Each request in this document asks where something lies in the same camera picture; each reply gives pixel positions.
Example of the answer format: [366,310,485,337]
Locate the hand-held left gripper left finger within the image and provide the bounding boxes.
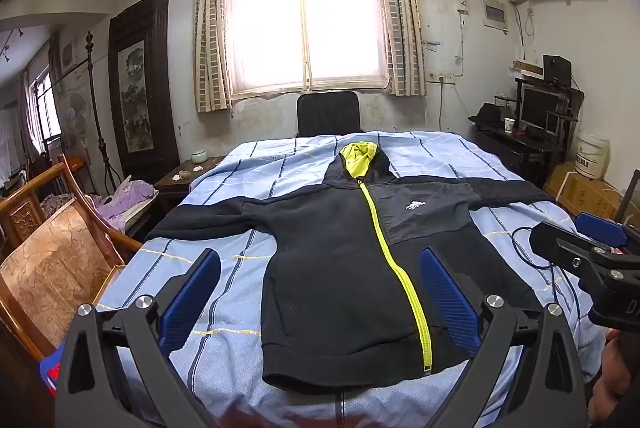
[54,248,222,428]

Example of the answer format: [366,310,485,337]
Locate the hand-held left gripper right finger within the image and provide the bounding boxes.
[419,247,587,428]

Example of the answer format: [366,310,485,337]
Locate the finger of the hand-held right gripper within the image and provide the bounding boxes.
[575,212,630,253]
[531,222,601,278]

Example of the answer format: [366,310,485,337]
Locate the black hooded jacket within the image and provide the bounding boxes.
[145,141,563,396]

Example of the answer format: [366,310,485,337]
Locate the person's right hand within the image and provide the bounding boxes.
[589,329,640,416]

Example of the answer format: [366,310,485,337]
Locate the large cardboard box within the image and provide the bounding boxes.
[545,161,626,221]

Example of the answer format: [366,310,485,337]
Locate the blue striped bed sheet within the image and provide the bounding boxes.
[95,131,608,428]

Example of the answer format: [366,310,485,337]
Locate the white plastic bucket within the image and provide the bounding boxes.
[574,131,611,180]

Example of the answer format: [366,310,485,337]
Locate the black desk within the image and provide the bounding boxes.
[470,115,566,189]

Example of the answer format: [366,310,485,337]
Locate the dark wooden nightstand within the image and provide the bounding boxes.
[155,155,226,214]

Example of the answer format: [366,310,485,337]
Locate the purple cloth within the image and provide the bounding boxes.
[42,175,160,234]

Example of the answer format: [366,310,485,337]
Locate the computer monitor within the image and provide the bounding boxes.
[520,87,566,134]

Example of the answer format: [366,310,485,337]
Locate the carved wooden chair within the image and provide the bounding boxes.
[0,153,146,361]

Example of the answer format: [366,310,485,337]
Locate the black hat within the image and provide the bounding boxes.
[474,103,506,126]

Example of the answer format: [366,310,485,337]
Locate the red blue printed quilt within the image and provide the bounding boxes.
[40,350,63,396]

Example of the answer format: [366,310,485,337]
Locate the wooden board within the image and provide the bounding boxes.
[510,58,546,76]

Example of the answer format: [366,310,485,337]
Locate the dark framed landscape painting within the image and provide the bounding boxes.
[109,0,181,184]

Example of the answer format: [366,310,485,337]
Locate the white standing fan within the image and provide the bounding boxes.
[64,91,93,149]

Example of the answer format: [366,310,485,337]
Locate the black office chair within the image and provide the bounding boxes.
[296,91,362,138]

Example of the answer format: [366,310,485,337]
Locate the small side window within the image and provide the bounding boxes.
[30,73,61,149]

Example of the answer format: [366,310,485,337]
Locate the white electrical panel box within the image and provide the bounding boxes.
[482,0,509,34]

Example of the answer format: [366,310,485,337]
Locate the checked beige curtain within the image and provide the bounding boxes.
[372,0,427,96]
[192,0,233,113]

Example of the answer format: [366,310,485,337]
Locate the black iron coat stand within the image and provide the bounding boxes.
[85,31,121,196]

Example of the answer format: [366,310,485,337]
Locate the large window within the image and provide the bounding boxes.
[225,0,391,96]

